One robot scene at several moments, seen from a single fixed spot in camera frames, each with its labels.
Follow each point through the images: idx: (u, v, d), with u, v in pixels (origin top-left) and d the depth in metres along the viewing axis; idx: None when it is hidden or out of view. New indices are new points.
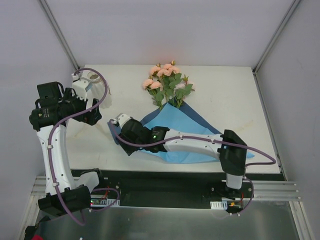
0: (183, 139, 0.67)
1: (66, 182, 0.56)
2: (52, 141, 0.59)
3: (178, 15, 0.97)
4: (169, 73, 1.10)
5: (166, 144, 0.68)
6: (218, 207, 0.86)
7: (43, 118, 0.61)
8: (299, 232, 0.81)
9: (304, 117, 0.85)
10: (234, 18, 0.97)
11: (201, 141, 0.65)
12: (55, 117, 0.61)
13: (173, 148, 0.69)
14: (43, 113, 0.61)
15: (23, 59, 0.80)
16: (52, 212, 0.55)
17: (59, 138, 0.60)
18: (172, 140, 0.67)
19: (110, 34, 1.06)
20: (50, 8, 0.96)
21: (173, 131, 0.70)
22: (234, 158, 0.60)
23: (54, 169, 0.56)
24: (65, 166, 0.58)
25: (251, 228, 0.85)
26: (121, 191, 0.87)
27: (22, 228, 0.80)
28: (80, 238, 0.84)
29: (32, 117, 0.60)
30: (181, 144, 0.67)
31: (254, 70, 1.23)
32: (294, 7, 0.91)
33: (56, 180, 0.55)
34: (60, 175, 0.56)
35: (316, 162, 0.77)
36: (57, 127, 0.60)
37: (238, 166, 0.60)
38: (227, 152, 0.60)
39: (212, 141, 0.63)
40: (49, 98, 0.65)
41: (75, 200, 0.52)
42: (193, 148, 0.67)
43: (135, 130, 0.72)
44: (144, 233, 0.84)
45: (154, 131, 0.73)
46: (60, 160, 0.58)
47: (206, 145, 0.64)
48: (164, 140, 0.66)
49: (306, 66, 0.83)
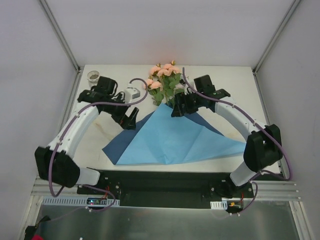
0: (234, 108, 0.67)
1: (67, 146, 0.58)
2: (81, 113, 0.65)
3: (178, 15, 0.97)
4: (169, 73, 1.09)
5: (217, 103, 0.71)
6: (218, 207, 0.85)
7: (88, 97, 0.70)
8: (299, 234, 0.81)
9: (304, 117, 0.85)
10: (234, 17, 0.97)
11: (245, 118, 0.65)
12: (96, 100, 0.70)
13: (221, 110, 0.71)
14: (91, 93, 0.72)
15: (23, 59, 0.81)
16: (38, 168, 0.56)
17: (87, 115, 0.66)
18: (223, 104, 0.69)
19: (110, 34, 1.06)
20: (50, 9, 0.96)
21: (230, 100, 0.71)
22: (260, 147, 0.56)
23: (66, 132, 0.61)
24: (76, 136, 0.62)
25: (252, 229, 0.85)
26: (121, 191, 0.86)
27: (21, 228, 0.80)
28: (80, 238, 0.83)
29: (83, 91, 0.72)
30: (227, 111, 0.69)
31: (254, 70, 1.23)
32: (295, 6, 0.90)
33: (61, 139, 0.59)
34: (67, 138, 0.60)
35: (316, 163, 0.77)
36: (91, 106, 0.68)
37: (259, 158, 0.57)
38: (258, 139, 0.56)
39: (254, 123, 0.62)
40: (102, 88, 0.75)
41: (63, 164, 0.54)
42: (234, 119, 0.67)
43: (203, 81, 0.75)
44: (144, 233, 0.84)
45: (217, 90, 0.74)
46: (75, 129, 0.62)
47: (246, 123, 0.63)
48: (218, 99, 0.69)
49: (306, 66, 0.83)
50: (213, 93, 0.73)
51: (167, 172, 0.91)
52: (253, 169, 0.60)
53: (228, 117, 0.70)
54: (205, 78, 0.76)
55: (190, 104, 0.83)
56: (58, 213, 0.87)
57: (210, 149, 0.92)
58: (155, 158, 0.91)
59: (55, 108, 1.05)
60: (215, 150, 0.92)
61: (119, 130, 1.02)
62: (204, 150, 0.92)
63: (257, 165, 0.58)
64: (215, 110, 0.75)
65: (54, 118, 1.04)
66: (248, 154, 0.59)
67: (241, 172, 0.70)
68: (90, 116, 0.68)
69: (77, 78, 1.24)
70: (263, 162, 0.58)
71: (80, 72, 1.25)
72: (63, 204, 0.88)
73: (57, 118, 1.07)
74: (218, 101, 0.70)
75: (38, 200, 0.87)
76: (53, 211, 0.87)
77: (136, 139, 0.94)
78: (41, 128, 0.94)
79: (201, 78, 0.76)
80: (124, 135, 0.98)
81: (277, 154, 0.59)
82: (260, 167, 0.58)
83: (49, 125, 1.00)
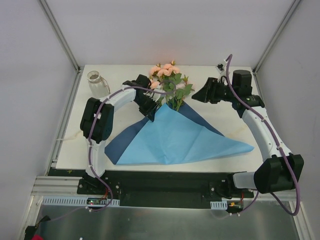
0: (263, 123, 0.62)
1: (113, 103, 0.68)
2: (126, 88, 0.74)
3: (178, 15, 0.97)
4: (169, 73, 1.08)
5: (247, 111, 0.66)
6: (218, 207, 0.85)
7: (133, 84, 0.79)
8: (299, 233, 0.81)
9: (305, 117, 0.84)
10: (234, 17, 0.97)
11: (271, 137, 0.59)
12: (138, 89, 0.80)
13: (248, 119, 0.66)
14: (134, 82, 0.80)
15: (23, 59, 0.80)
16: (83, 115, 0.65)
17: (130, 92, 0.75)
18: (253, 115, 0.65)
19: (110, 34, 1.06)
20: (50, 9, 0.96)
21: (261, 112, 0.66)
22: (275, 174, 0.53)
23: (113, 96, 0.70)
24: (119, 102, 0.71)
25: (251, 229, 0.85)
26: (121, 191, 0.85)
27: (22, 228, 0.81)
28: (80, 238, 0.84)
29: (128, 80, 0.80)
30: (255, 123, 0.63)
31: (254, 70, 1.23)
32: (295, 6, 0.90)
33: (110, 98, 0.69)
34: (114, 100, 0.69)
35: (317, 163, 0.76)
36: (132, 88, 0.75)
37: (270, 183, 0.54)
38: (277, 166, 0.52)
39: (279, 146, 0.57)
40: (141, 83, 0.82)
41: (106, 116, 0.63)
42: (258, 133, 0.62)
43: (243, 79, 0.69)
44: (144, 233, 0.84)
45: (252, 96, 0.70)
46: (120, 96, 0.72)
47: (270, 144, 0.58)
48: (249, 106, 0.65)
49: (306, 66, 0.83)
50: (247, 98, 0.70)
51: (168, 172, 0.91)
52: (261, 189, 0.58)
53: (252, 129, 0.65)
54: (246, 77, 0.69)
55: (218, 96, 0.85)
56: (58, 212, 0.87)
57: (210, 149, 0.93)
58: (154, 158, 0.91)
59: (56, 108, 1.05)
60: (216, 150, 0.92)
61: (119, 131, 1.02)
62: (205, 150, 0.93)
63: (266, 187, 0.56)
64: (241, 116, 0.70)
65: (54, 118, 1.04)
66: (261, 174, 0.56)
67: (245, 179, 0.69)
68: (132, 94, 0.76)
69: (77, 78, 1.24)
70: (272, 187, 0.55)
71: (80, 71, 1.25)
72: (63, 204, 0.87)
73: (57, 118, 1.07)
74: (249, 109, 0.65)
75: (38, 201, 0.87)
76: (53, 211, 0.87)
77: (136, 139, 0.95)
78: (41, 128, 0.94)
79: (242, 77, 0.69)
80: (124, 135, 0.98)
81: (290, 184, 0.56)
82: (268, 190, 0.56)
83: (49, 125, 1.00)
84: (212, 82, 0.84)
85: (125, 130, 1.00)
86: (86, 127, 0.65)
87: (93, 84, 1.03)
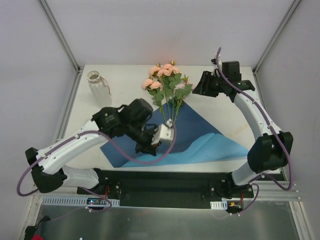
0: (254, 105, 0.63)
1: (47, 164, 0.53)
2: (82, 135, 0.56)
3: (178, 15, 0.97)
4: (169, 73, 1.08)
5: (239, 95, 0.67)
6: (218, 207, 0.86)
7: (106, 119, 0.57)
8: (299, 233, 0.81)
9: (305, 117, 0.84)
10: (234, 17, 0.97)
11: (262, 118, 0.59)
12: (107, 129, 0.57)
13: (240, 103, 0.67)
14: (110, 116, 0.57)
15: (23, 60, 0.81)
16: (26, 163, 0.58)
17: (88, 140, 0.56)
18: (244, 98, 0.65)
19: (110, 34, 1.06)
20: (50, 9, 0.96)
21: (253, 95, 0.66)
22: (266, 152, 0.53)
23: (57, 149, 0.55)
24: (65, 157, 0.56)
25: (252, 229, 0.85)
26: (121, 191, 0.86)
27: (21, 228, 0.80)
28: (80, 238, 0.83)
29: (104, 110, 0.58)
30: (246, 106, 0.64)
31: (254, 70, 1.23)
32: (295, 6, 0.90)
33: (48, 154, 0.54)
34: (53, 157, 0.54)
35: (317, 163, 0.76)
36: (93, 135, 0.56)
37: (262, 161, 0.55)
38: (268, 143, 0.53)
39: (269, 125, 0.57)
40: (128, 114, 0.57)
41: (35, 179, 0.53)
42: (250, 115, 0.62)
43: (231, 66, 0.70)
44: (145, 233, 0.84)
45: (242, 81, 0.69)
46: (65, 151, 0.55)
47: (261, 124, 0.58)
48: (239, 90, 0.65)
49: (306, 65, 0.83)
50: (237, 83, 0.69)
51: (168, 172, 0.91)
52: (254, 168, 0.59)
53: (245, 112, 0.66)
54: (235, 64, 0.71)
55: (212, 88, 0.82)
56: (58, 212, 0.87)
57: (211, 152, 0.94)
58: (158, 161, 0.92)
59: (55, 107, 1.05)
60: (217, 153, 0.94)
61: None
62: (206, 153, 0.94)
63: (258, 166, 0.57)
64: (233, 101, 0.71)
65: (54, 118, 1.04)
66: (254, 152, 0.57)
67: (244, 174, 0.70)
68: (91, 142, 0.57)
69: (77, 78, 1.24)
70: (264, 165, 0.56)
71: (80, 71, 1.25)
72: (63, 204, 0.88)
73: (56, 118, 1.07)
74: (240, 92, 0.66)
75: (38, 201, 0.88)
76: (53, 211, 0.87)
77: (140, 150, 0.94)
78: (41, 128, 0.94)
79: (230, 64, 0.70)
80: None
81: (281, 161, 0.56)
82: (260, 169, 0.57)
83: (49, 125, 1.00)
84: (207, 74, 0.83)
85: None
86: None
87: (92, 84, 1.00)
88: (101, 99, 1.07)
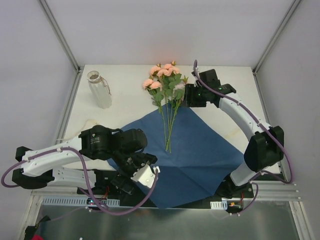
0: (239, 106, 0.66)
1: (27, 169, 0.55)
2: (64, 150, 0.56)
3: (178, 15, 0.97)
4: (169, 73, 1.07)
5: (222, 99, 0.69)
6: (218, 207, 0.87)
7: (93, 139, 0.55)
8: (299, 233, 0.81)
9: (305, 117, 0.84)
10: (234, 17, 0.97)
11: (249, 117, 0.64)
12: (89, 151, 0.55)
13: (226, 107, 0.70)
14: (98, 136, 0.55)
15: (23, 60, 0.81)
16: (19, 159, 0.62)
17: (68, 156, 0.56)
18: (228, 101, 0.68)
19: (110, 34, 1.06)
20: (50, 9, 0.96)
21: (234, 96, 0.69)
22: (262, 149, 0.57)
23: (39, 156, 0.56)
24: (45, 165, 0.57)
25: (252, 229, 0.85)
26: (121, 191, 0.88)
27: (22, 228, 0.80)
28: (80, 238, 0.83)
29: (95, 129, 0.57)
30: (232, 108, 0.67)
31: (254, 70, 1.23)
32: (295, 7, 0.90)
33: (30, 159, 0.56)
34: (33, 163, 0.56)
35: (317, 163, 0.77)
36: (74, 152, 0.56)
37: (260, 159, 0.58)
38: (261, 140, 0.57)
39: (258, 123, 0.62)
40: (119, 139, 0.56)
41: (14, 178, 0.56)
42: (238, 117, 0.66)
43: (208, 75, 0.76)
44: (144, 233, 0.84)
45: (222, 85, 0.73)
46: (46, 160, 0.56)
47: (251, 123, 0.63)
48: (223, 94, 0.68)
49: (306, 66, 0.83)
50: (219, 88, 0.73)
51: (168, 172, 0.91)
52: (254, 168, 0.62)
53: (232, 114, 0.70)
54: (211, 73, 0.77)
55: (197, 98, 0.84)
56: (58, 212, 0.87)
57: (212, 152, 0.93)
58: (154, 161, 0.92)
59: (55, 108, 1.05)
60: (217, 152, 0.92)
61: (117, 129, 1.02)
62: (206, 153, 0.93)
63: (257, 165, 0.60)
64: (219, 106, 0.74)
65: (54, 118, 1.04)
66: (251, 152, 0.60)
67: (242, 175, 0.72)
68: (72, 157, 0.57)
69: (77, 78, 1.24)
70: (264, 163, 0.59)
71: (80, 71, 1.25)
72: (63, 204, 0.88)
73: (56, 118, 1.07)
74: (222, 96, 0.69)
75: (38, 201, 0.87)
76: (53, 211, 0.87)
77: None
78: (41, 129, 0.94)
79: (206, 72, 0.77)
80: None
81: (277, 156, 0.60)
82: (260, 167, 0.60)
83: (49, 125, 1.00)
84: (189, 87, 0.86)
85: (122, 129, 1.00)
86: None
87: (93, 84, 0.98)
88: (100, 100, 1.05)
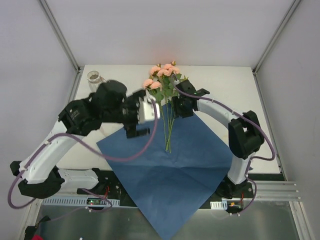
0: (214, 103, 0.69)
1: (29, 176, 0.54)
2: (52, 140, 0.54)
3: (178, 15, 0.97)
4: (169, 73, 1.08)
5: (199, 101, 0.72)
6: (218, 207, 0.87)
7: (71, 116, 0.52)
8: (299, 233, 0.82)
9: (305, 117, 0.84)
10: (234, 17, 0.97)
11: (224, 109, 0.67)
12: (74, 127, 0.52)
13: (204, 107, 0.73)
14: (74, 111, 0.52)
15: (23, 59, 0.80)
16: None
17: (60, 144, 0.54)
18: (204, 101, 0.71)
19: (110, 34, 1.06)
20: (50, 8, 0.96)
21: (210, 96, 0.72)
22: (240, 133, 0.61)
23: (33, 159, 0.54)
24: (45, 163, 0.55)
25: (252, 229, 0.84)
26: (121, 191, 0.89)
27: (22, 228, 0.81)
28: (80, 238, 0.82)
29: (69, 105, 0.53)
30: (209, 106, 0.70)
31: (254, 70, 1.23)
32: (295, 7, 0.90)
33: (27, 167, 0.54)
34: (32, 168, 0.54)
35: (317, 163, 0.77)
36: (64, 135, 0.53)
37: (242, 143, 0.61)
38: (237, 125, 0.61)
39: (232, 111, 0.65)
40: (97, 101, 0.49)
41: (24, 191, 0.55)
42: (216, 112, 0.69)
43: (184, 85, 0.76)
44: (144, 233, 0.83)
45: (197, 90, 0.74)
46: (43, 158, 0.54)
47: (226, 113, 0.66)
48: (198, 97, 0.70)
49: (306, 65, 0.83)
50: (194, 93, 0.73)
51: (167, 171, 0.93)
52: (240, 155, 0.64)
53: (211, 112, 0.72)
54: (186, 82, 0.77)
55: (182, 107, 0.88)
56: (58, 212, 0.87)
57: (209, 154, 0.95)
58: (152, 163, 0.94)
59: (56, 108, 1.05)
60: (215, 153, 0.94)
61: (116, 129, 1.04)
62: (204, 155, 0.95)
63: (243, 151, 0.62)
64: (199, 108, 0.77)
65: (54, 118, 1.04)
66: (233, 140, 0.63)
67: (236, 170, 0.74)
68: (66, 141, 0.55)
69: (77, 78, 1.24)
70: (247, 147, 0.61)
71: (80, 71, 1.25)
72: (63, 204, 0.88)
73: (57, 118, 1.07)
74: (199, 98, 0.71)
75: (38, 201, 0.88)
76: (53, 211, 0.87)
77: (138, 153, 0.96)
78: (41, 129, 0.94)
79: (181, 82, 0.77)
80: (119, 135, 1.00)
81: (259, 139, 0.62)
82: (246, 152, 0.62)
83: (49, 125, 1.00)
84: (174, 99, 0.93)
85: (121, 129, 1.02)
86: None
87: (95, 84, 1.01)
88: None
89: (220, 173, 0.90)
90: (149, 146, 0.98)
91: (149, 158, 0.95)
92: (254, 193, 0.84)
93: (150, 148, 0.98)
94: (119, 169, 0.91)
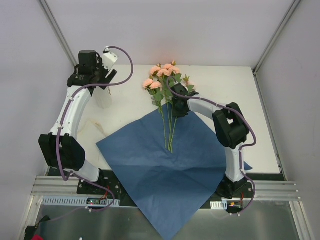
0: (201, 100, 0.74)
1: (68, 129, 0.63)
2: (75, 96, 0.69)
3: (178, 15, 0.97)
4: (169, 73, 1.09)
5: (189, 101, 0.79)
6: (218, 207, 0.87)
7: (78, 80, 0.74)
8: (299, 233, 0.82)
9: (304, 116, 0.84)
10: (234, 17, 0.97)
11: (210, 103, 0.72)
12: (86, 82, 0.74)
13: (194, 105, 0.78)
14: (79, 77, 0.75)
15: (23, 59, 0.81)
16: (45, 157, 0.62)
17: (81, 97, 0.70)
18: (193, 100, 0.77)
19: (111, 35, 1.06)
20: (51, 9, 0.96)
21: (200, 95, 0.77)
22: (224, 121, 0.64)
23: (65, 117, 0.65)
24: (75, 118, 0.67)
25: (253, 229, 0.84)
26: (121, 191, 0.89)
27: (21, 228, 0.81)
28: (80, 238, 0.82)
29: (71, 78, 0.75)
30: (198, 103, 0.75)
31: (254, 70, 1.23)
32: (294, 8, 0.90)
33: (62, 124, 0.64)
34: (67, 122, 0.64)
35: (316, 163, 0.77)
36: (83, 89, 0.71)
37: (227, 132, 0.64)
38: (220, 114, 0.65)
39: (216, 104, 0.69)
40: (87, 66, 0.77)
41: (68, 149, 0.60)
42: (204, 108, 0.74)
43: (177, 88, 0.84)
44: (145, 233, 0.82)
45: (189, 92, 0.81)
46: (73, 113, 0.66)
47: (212, 107, 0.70)
48: (187, 96, 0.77)
49: (306, 65, 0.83)
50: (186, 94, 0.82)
51: (167, 172, 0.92)
52: (227, 144, 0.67)
53: (201, 110, 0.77)
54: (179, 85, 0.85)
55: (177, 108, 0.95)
56: (58, 213, 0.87)
57: (209, 154, 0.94)
58: (152, 163, 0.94)
59: (56, 108, 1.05)
60: (215, 153, 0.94)
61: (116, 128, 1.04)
62: (204, 155, 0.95)
63: (229, 140, 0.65)
64: (191, 108, 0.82)
65: (54, 118, 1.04)
66: (219, 131, 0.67)
67: (231, 163, 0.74)
68: (84, 98, 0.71)
69: None
70: (233, 135, 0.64)
71: None
72: (62, 204, 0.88)
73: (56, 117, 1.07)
74: (189, 98, 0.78)
75: (38, 201, 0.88)
76: (53, 211, 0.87)
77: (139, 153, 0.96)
78: (41, 128, 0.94)
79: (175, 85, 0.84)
80: (119, 135, 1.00)
81: (243, 127, 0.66)
82: (232, 140, 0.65)
83: (49, 125, 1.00)
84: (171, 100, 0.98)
85: (121, 129, 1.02)
86: (54, 163, 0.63)
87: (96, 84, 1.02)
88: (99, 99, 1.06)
89: (220, 173, 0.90)
90: (150, 146, 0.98)
91: (149, 159, 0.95)
92: (254, 192, 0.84)
93: (150, 148, 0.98)
94: (118, 169, 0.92)
